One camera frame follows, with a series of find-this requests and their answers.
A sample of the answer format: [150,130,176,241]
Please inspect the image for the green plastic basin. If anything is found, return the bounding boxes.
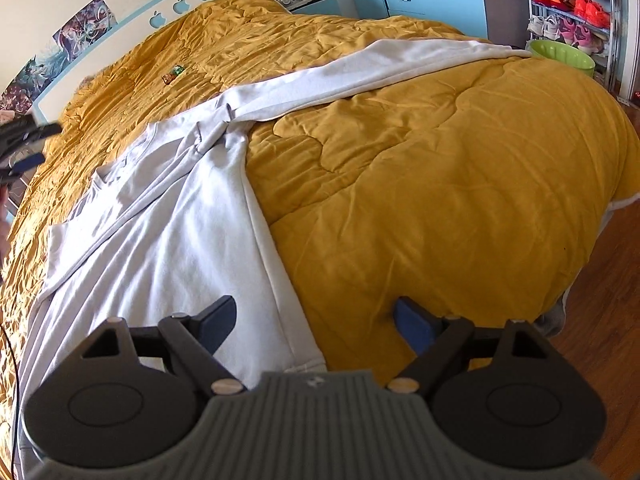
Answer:
[527,39,596,77]

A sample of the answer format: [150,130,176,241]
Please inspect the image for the mustard yellow quilt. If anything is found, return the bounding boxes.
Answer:
[1,0,639,467]

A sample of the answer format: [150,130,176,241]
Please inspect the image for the anime wall posters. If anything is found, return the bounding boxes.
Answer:
[1,0,117,116]

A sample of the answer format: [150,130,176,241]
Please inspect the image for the white Nevada sweatshirt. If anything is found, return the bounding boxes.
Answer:
[12,38,533,480]

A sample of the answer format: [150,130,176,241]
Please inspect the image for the white blue apple headboard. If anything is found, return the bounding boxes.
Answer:
[32,0,212,124]

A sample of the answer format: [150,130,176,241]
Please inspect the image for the blue nightstand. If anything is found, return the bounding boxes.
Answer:
[276,0,342,15]

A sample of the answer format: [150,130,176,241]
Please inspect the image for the metal shoe rack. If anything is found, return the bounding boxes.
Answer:
[527,0,622,91]

